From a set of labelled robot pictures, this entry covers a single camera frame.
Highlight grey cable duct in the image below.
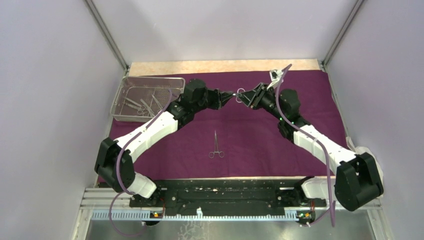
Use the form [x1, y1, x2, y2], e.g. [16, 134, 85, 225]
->
[91, 208, 299, 222]

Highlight metal mesh instrument tray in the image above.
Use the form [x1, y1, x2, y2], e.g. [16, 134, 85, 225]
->
[110, 76, 186, 123]

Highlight surgical clamp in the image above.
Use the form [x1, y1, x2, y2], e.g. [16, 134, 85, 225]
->
[208, 131, 225, 159]

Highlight maroon wrap cloth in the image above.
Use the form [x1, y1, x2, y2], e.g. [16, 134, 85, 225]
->
[97, 70, 349, 183]

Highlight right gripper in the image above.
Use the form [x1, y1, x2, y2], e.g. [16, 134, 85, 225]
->
[235, 82, 285, 122]

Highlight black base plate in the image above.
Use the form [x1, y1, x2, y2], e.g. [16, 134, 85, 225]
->
[129, 179, 327, 217]

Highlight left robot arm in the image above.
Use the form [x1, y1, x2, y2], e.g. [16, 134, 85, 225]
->
[94, 78, 236, 207]

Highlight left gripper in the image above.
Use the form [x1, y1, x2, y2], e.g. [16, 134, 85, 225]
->
[193, 87, 234, 113]

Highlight flat metal tweezers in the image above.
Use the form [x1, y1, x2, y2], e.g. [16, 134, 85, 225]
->
[140, 98, 156, 117]

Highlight surgical scissors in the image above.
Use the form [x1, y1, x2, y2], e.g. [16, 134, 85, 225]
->
[124, 97, 149, 116]

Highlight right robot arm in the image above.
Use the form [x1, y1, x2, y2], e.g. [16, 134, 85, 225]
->
[236, 83, 384, 212]

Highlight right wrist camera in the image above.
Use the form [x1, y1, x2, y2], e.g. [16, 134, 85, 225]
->
[267, 69, 284, 89]

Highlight surgical forceps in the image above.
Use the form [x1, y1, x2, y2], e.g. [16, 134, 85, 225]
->
[233, 87, 246, 104]

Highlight small metal scissors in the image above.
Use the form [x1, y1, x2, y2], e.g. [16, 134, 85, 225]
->
[150, 94, 168, 113]

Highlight white crumpled cloth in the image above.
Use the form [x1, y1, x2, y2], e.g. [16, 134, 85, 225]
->
[345, 136, 384, 183]

